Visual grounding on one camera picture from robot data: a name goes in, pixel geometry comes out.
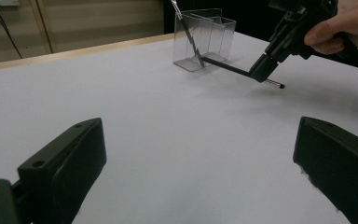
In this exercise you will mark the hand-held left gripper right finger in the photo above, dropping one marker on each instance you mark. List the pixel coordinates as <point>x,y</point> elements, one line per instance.
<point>338,168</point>

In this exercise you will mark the clear acrylic pen holder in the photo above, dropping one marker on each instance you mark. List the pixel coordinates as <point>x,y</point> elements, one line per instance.
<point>217,37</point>

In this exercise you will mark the black pen with silver tip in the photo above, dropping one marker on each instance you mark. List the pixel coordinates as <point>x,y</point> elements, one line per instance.
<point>187,32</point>
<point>227,66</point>

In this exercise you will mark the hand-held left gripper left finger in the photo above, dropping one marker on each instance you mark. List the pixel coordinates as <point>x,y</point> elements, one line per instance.
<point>65,174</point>

